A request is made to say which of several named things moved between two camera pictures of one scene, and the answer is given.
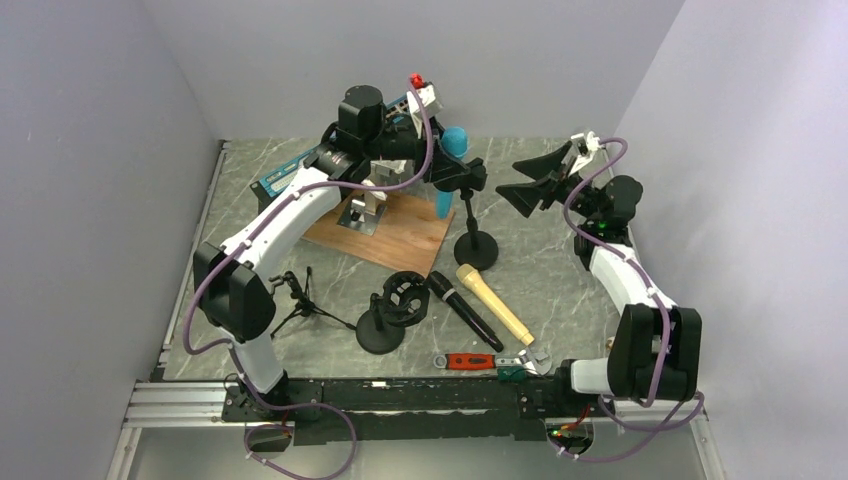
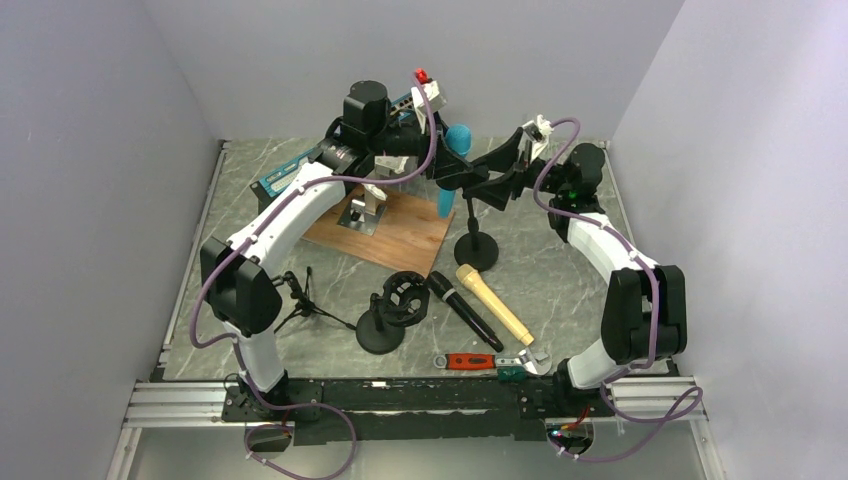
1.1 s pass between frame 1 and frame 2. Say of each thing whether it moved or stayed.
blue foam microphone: stayed
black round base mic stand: stayed
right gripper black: moved
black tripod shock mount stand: stayed
